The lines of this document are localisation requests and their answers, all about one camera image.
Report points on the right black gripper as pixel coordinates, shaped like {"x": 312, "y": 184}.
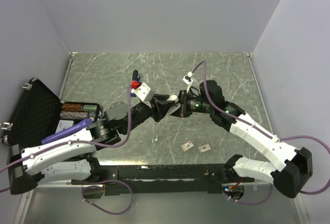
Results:
{"x": 183, "y": 97}

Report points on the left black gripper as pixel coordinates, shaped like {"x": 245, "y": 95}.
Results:
{"x": 159, "y": 106}

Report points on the white stapler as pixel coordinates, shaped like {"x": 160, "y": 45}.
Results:
{"x": 174, "y": 104}

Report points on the blue black stapler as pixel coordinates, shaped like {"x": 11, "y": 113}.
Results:
{"x": 135, "y": 83}

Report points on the small white staple box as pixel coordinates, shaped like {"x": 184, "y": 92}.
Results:
{"x": 204, "y": 148}

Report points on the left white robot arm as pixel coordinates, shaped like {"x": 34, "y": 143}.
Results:
{"x": 29, "y": 167}

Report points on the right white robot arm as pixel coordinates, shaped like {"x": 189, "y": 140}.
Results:
{"x": 288, "y": 168}

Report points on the staple box with red mark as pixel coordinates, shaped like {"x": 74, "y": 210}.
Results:
{"x": 188, "y": 145}

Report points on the purple pen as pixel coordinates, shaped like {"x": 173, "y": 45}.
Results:
{"x": 67, "y": 132}

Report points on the orange patterned tape roll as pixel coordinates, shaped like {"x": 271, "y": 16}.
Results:
{"x": 72, "y": 107}

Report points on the black foam-lined case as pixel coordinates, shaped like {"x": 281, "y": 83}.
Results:
{"x": 39, "y": 114}

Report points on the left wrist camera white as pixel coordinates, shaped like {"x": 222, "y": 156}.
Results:
{"x": 144, "y": 93}

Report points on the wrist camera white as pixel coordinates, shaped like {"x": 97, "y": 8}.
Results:
{"x": 144, "y": 93}
{"x": 189, "y": 80}

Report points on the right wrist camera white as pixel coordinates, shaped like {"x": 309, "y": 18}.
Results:
{"x": 189, "y": 80}

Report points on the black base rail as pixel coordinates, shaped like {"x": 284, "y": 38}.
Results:
{"x": 169, "y": 178}

